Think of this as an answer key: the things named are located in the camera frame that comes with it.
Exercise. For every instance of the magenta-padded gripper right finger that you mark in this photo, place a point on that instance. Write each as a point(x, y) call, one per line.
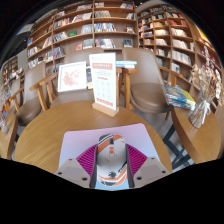
point(140, 163)

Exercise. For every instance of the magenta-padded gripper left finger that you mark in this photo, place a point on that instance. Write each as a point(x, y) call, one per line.
point(83, 163)

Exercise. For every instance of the white and orange computer mouse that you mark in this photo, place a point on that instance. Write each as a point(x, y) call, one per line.
point(111, 160)

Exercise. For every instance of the pale purple-blue mouse pad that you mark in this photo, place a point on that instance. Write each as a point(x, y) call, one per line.
point(80, 140)

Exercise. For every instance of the round wooden side table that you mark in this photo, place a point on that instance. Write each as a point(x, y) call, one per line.
point(7, 140)
point(196, 140)

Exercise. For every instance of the tan padded wooden armchair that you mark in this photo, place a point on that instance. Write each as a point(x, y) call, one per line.
point(150, 95)
point(30, 110)
point(71, 96)

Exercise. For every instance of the stack of colourful books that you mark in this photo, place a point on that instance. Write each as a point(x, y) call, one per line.
point(180, 96)

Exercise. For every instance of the glass vase with cream flowers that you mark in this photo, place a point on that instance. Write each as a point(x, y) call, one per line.
point(199, 111)

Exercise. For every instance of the white sign on wooden base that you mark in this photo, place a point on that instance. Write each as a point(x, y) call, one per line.
point(104, 83)

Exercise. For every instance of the dark cover standing book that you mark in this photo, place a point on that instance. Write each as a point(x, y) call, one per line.
point(89, 76)

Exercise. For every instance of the white framed pink flower picture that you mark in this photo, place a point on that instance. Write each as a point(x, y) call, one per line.
point(72, 76)

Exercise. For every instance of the light blue book stack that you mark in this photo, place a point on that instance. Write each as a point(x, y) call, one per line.
point(126, 64)

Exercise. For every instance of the distant wooden bookshelf unit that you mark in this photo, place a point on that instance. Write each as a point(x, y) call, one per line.
point(10, 71)

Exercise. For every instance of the curved wooden bookshelf unit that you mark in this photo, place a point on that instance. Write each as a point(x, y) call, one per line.
point(176, 40)

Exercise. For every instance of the wide wooden bookshelf unit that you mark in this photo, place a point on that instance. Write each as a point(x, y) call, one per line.
point(83, 30)

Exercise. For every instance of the white hanging ceiling panel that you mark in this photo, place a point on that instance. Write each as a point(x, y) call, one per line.
point(25, 29)

